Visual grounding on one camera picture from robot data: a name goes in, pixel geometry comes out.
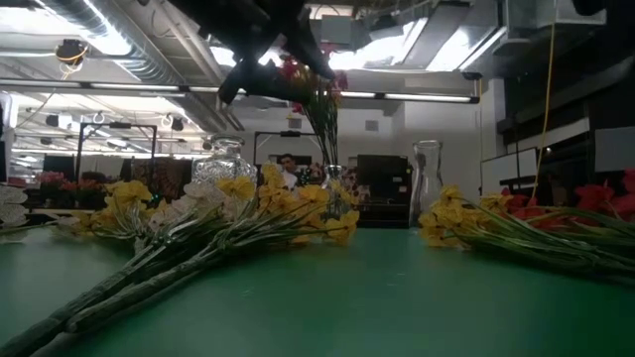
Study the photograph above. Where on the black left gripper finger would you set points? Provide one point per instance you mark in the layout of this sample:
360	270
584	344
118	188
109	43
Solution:
263	79
310	49

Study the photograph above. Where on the yellow artificial flower stem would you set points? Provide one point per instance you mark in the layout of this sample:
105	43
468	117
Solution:
130	193
449	213
307	196

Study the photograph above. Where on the wide cut-crystal glass vase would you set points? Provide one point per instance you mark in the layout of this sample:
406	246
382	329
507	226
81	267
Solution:
224	163

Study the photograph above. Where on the small ribbed glass vase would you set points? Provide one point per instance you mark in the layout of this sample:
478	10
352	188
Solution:
333	173

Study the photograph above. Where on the tall smooth glass vase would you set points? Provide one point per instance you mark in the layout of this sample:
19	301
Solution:
426	168

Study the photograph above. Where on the pink background flowers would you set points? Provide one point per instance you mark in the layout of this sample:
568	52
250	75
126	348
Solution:
49	177

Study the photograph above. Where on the gray ceiling ventilation box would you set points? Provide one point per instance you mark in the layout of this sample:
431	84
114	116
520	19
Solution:
354	30

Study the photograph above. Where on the long ceiling light strip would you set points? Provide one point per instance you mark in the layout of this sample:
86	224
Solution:
134	86
421	97

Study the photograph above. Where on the dark patterned hanging cloth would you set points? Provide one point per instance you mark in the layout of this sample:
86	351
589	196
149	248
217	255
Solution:
164	178

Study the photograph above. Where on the black cabinet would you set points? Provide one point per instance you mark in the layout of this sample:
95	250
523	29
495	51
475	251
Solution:
384	188

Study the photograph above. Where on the green table mat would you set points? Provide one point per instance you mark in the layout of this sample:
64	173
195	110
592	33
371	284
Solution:
397	307

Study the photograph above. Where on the black background rig frame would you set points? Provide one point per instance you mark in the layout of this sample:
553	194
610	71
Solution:
290	133
119	125

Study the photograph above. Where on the square wall vent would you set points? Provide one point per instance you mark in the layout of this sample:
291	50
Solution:
371	125

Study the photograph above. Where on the gray ceiling duct box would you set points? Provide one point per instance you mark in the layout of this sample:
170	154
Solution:
536	12

